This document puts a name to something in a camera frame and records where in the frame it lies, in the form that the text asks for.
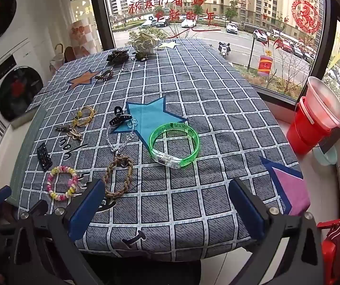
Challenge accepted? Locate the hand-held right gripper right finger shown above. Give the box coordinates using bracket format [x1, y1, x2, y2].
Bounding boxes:
[228, 178, 326, 285]

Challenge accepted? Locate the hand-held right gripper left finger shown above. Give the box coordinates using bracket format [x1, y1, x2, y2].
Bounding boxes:
[10, 179, 111, 285]

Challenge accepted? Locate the brown braided bracelet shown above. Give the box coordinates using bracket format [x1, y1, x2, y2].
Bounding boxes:
[103, 154, 135, 198]

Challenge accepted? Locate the pastel coil hair tie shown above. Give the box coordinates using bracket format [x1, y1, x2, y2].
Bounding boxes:
[47, 165, 80, 201]

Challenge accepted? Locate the clear crystal bead bracelet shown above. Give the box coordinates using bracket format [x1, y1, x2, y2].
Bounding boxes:
[107, 118, 139, 156]

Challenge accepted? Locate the bronze bow hair clip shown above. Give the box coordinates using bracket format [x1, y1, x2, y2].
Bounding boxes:
[55, 124, 83, 141]

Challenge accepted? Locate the green translucent bracelet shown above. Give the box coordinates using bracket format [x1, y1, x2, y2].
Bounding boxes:
[149, 121, 201, 170]

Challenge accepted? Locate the black claw hair clip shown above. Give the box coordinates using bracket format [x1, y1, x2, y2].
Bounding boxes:
[108, 106, 131, 127]

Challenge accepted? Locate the teal plastic basin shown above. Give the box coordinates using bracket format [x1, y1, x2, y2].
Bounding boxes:
[313, 147, 338, 167]

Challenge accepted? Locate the red plastic bucket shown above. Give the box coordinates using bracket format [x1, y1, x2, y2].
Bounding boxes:
[286, 96, 340, 155]

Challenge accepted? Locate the red plastic stool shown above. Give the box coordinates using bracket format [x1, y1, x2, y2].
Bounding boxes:
[317, 216, 340, 285]

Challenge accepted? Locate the grey checked star tablecloth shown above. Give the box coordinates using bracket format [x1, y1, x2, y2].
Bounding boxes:
[10, 37, 311, 254]

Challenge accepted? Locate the white washing machine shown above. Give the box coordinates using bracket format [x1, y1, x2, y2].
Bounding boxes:
[0, 38, 45, 155]

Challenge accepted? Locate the translucent white bucket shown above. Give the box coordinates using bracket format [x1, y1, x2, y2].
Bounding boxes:
[305, 76, 340, 129]

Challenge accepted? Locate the red firecracker window sticker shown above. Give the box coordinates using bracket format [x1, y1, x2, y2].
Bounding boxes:
[257, 50, 274, 78]

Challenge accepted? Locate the dark patterned scrunchie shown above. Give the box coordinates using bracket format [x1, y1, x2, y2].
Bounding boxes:
[107, 50, 130, 64]

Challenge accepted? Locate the checkered patterned cylinder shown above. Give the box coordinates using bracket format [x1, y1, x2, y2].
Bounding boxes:
[69, 19, 97, 60]

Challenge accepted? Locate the white dotted scrunchie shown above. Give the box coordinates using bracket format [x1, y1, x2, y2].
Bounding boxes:
[132, 32, 159, 54]

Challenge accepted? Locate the red round papercut sticker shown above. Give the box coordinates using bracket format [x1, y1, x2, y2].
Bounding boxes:
[291, 0, 322, 33]

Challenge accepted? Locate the red writing window sticker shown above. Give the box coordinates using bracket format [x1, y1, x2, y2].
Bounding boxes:
[128, 0, 222, 33]

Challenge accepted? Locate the yellow cord bracelet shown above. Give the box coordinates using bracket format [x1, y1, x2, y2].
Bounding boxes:
[70, 105, 97, 127]

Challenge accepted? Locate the brown wooden bead bracelet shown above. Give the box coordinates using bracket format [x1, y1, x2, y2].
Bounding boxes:
[95, 69, 114, 81]

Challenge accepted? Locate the curved umbrella handle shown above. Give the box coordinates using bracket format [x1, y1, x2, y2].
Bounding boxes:
[54, 43, 64, 63]

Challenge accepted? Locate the dark window frame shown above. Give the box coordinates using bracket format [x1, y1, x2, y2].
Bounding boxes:
[87, 0, 340, 116]

